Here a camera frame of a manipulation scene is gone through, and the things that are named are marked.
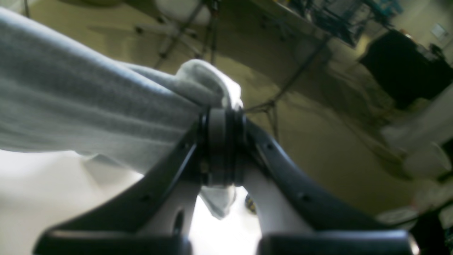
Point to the black office chair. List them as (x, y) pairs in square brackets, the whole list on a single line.
[(174, 22)]

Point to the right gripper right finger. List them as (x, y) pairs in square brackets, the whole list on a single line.
[(296, 216)]

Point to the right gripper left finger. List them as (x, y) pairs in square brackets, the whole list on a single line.
[(152, 217)]

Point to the grey T-shirt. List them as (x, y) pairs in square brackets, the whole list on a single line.
[(59, 95)]

